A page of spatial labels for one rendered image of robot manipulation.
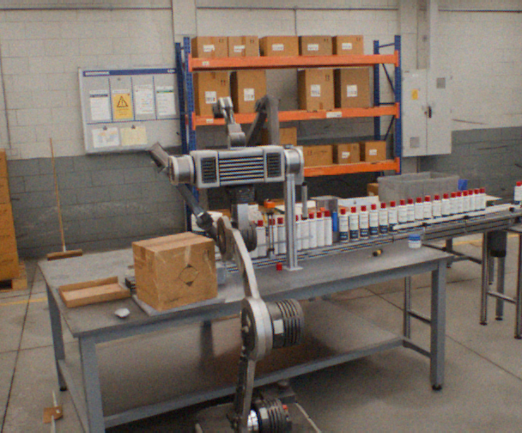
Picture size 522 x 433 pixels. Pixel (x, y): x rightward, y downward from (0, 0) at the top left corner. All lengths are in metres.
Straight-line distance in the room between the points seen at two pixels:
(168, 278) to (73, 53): 5.23
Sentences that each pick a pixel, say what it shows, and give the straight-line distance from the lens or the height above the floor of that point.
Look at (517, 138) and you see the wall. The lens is 10.05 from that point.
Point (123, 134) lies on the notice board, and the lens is 7.36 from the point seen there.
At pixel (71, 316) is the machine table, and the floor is 0.83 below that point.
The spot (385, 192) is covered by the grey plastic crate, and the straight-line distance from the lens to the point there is 5.24.
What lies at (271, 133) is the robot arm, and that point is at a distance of 2.88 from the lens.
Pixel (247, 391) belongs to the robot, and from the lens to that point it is 2.44.
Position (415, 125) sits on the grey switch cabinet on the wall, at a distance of 8.45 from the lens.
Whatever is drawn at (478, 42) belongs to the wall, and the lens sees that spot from 9.56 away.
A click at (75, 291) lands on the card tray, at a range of 3.07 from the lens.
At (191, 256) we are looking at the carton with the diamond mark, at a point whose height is 1.07.
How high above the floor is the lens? 1.71
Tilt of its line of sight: 10 degrees down
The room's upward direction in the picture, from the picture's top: 3 degrees counter-clockwise
